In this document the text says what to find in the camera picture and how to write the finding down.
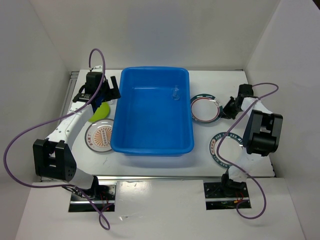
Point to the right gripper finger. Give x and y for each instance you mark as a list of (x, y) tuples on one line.
[(229, 105), (226, 115)]

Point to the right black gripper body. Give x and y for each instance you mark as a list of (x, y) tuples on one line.
[(234, 111)]

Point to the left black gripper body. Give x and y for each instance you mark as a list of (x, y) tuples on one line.
[(104, 89)]

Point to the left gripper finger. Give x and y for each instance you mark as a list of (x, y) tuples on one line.
[(114, 83), (112, 94)]

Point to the green red rimmed plate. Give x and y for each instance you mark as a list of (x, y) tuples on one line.
[(205, 108)]

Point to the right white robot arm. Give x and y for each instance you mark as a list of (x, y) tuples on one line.
[(260, 138)]

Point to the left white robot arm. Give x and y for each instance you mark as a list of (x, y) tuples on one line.
[(53, 156)]

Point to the blue plastic bin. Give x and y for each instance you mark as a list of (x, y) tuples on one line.
[(147, 121)]

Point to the green plastic plate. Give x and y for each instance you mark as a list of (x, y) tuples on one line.
[(101, 113)]

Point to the dark green lettered plate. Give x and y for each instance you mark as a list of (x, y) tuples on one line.
[(230, 149)]

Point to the orange sunburst pattern plate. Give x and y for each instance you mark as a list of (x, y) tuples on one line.
[(98, 135)]

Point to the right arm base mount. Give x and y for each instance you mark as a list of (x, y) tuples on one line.
[(216, 199)]

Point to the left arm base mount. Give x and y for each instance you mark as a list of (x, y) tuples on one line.
[(104, 200)]

